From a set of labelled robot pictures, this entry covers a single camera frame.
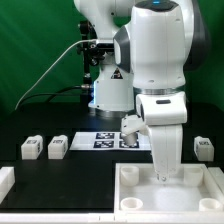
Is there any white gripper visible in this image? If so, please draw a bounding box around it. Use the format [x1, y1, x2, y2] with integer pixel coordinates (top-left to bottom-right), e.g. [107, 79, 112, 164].
[147, 125, 183, 183]

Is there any white square tabletop part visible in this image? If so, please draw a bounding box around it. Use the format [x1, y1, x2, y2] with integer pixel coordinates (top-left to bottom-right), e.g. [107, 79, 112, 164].
[114, 163, 224, 214]

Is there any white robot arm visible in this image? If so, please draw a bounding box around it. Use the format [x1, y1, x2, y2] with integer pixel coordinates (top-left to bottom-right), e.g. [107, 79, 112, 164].
[73, 0, 209, 181]

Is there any front white obstacle bar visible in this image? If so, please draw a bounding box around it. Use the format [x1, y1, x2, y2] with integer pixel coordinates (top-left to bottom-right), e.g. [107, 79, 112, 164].
[0, 212, 224, 224]

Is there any white tag calibration sheet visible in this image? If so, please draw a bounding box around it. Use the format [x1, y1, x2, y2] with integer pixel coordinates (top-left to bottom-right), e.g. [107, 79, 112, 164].
[70, 132, 150, 151]

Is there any left white obstacle block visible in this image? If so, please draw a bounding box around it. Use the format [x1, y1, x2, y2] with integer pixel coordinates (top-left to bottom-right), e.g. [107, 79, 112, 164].
[0, 167, 15, 204]

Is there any right white obstacle rail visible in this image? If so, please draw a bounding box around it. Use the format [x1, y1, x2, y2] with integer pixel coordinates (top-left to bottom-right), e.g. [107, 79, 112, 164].
[209, 167, 224, 194]

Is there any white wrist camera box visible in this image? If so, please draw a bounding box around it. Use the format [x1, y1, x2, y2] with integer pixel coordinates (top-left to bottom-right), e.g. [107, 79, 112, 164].
[120, 91, 188, 145]

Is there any black base cable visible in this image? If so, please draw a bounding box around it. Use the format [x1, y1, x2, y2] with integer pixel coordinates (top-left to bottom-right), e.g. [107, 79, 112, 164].
[19, 84, 94, 107]

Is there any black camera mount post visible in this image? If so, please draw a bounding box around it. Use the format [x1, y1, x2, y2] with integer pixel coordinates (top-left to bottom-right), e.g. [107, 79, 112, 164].
[77, 21, 115, 110]

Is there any grey camera cable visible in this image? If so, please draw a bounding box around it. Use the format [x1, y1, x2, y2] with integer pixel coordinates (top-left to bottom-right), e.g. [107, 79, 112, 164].
[14, 38, 98, 111]

